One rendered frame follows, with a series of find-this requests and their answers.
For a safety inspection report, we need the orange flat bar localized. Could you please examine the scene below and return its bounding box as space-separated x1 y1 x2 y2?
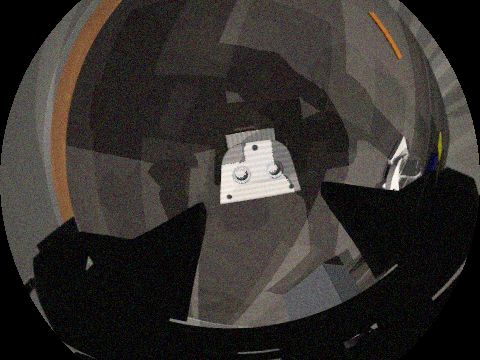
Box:
368 12 401 59

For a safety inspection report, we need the yellow rectangular plate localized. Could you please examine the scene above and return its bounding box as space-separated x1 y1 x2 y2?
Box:
437 133 443 160

